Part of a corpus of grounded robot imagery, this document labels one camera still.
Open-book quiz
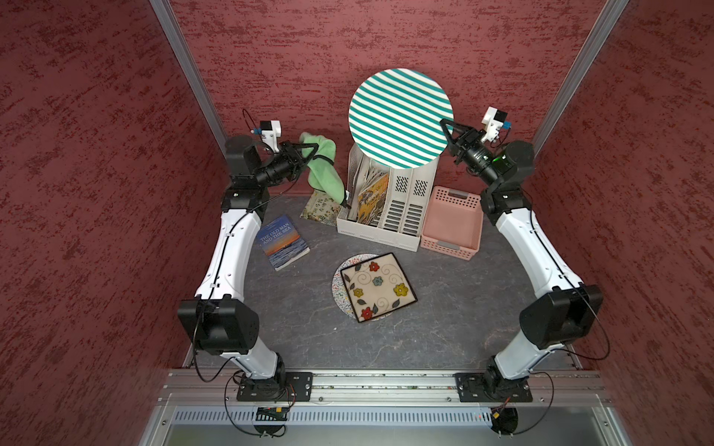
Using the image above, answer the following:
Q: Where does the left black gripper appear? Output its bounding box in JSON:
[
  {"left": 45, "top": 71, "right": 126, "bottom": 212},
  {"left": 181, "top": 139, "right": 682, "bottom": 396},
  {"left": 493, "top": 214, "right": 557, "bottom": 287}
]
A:
[{"left": 255, "top": 139, "right": 321, "bottom": 186}]

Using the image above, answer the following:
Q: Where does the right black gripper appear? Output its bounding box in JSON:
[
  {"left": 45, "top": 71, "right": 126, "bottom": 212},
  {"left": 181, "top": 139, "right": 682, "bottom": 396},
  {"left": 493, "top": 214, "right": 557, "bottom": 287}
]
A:
[{"left": 439, "top": 118, "right": 501, "bottom": 187}]

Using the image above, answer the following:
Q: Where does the green microfiber cloth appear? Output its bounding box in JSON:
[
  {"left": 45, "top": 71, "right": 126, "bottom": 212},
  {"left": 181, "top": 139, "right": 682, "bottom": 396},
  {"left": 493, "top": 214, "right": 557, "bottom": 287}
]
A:
[{"left": 299, "top": 132, "right": 348, "bottom": 206}]

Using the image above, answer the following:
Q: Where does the green striped round plate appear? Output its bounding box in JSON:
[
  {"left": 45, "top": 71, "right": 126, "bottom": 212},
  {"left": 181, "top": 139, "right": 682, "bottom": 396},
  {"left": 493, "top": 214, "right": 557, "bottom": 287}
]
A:
[{"left": 348, "top": 69, "right": 454, "bottom": 169}]

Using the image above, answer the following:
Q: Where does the square floral plate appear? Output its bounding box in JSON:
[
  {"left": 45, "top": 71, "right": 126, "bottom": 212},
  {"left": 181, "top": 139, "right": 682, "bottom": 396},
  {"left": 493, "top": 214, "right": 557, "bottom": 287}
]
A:
[{"left": 340, "top": 253, "right": 418, "bottom": 323}]

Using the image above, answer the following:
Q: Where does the round colourful squiggle plate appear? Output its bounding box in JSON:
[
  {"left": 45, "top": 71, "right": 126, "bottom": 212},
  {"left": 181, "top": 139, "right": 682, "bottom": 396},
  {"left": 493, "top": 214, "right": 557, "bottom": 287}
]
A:
[{"left": 332, "top": 255, "right": 402, "bottom": 323}]

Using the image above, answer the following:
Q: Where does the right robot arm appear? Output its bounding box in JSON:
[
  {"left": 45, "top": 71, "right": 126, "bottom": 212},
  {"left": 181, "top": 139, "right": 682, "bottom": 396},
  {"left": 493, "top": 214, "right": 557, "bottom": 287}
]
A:
[{"left": 440, "top": 119, "right": 602, "bottom": 403}]

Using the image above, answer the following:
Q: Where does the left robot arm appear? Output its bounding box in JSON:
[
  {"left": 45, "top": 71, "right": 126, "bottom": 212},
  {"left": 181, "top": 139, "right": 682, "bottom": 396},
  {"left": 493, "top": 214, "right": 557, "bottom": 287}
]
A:
[{"left": 178, "top": 135, "right": 319, "bottom": 401}]

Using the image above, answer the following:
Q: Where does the floral patterned booklet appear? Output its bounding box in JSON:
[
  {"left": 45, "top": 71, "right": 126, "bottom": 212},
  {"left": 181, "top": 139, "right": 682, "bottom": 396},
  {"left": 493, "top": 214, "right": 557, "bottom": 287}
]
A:
[{"left": 300, "top": 191, "right": 341, "bottom": 227}]

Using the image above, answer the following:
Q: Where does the yellow magazine in organizer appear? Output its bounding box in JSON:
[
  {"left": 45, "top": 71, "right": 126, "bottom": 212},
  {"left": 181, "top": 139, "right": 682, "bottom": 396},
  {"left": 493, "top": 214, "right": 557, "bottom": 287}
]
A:
[{"left": 356, "top": 171, "right": 390, "bottom": 225}]

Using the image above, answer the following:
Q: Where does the white magazine file organizer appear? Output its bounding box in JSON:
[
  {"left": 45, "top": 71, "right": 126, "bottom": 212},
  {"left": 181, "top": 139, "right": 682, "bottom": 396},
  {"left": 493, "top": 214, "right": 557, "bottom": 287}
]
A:
[{"left": 337, "top": 144, "right": 439, "bottom": 252}]

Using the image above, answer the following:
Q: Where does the pink plastic basket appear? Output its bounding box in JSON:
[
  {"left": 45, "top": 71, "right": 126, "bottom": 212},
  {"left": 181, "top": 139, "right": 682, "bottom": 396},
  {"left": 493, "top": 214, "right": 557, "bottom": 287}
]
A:
[{"left": 420, "top": 186, "right": 485, "bottom": 261}]

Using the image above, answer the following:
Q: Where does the blue sunset book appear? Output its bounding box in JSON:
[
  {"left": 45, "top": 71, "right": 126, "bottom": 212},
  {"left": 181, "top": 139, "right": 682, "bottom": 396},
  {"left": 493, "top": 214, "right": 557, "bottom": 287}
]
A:
[{"left": 257, "top": 215, "right": 310, "bottom": 271}]

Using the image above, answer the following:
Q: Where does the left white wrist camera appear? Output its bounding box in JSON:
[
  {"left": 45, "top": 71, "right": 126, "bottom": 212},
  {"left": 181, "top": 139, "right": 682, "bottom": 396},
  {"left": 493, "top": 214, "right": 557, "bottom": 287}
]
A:
[{"left": 251, "top": 120, "right": 282, "bottom": 153}]

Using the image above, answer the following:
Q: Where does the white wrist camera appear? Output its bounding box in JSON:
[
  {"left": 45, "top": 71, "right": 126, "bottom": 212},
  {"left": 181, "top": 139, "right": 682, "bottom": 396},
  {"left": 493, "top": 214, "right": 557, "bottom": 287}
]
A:
[
  {"left": 481, "top": 107, "right": 511, "bottom": 143},
  {"left": 251, "top": 120, "right": 282, "bottom": 153}
]

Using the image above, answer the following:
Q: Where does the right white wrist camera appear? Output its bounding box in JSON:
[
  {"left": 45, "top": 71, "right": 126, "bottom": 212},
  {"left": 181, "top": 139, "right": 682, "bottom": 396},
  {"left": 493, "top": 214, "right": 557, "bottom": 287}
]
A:
[{"left": 481, "top": 107, "right": 511, "bottom": 143}]

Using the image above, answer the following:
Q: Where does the right aluminium corner post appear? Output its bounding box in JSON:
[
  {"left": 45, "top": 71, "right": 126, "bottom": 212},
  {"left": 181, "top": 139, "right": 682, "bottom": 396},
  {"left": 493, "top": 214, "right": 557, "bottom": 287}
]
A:
[{"left": 532, "top": 0, "right": 628, "bottom": 157}]

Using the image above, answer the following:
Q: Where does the aluminium corner post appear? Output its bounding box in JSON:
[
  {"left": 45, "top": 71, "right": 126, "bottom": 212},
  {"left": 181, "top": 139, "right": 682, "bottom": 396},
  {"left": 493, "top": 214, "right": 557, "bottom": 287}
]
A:
[
  {"left": 532, "top": 0, "right": 628, "bottom": 157},
  {"left": 150, "top": 0, "right": 228, "bottom": 153}
]

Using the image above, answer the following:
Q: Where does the left aluminium corner post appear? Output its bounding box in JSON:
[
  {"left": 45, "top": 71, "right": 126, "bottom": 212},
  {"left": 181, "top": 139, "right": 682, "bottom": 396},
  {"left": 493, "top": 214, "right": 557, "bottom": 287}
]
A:
[{"left": 150, "top": 0, "right": 228, "bottom": 153}]

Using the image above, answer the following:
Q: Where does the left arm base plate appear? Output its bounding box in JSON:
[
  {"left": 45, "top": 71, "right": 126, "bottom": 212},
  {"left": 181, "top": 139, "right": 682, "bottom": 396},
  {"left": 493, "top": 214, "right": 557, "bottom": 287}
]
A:
[{"left": 236, "top": 372, "right": 314, "bottom": 403}]

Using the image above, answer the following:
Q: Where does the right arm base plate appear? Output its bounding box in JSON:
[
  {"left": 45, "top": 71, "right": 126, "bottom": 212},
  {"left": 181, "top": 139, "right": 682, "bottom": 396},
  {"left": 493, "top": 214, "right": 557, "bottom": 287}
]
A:
[{"left": 454, "top": 372, "right": 533, "bottom": 403}]

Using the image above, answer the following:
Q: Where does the aluminium mounting rail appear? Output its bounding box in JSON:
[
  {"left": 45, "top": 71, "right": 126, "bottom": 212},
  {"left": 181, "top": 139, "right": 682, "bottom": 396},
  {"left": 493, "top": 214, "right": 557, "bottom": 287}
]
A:
[{"left": 158, "top": 367, "right": 612, "bottom": 407}]

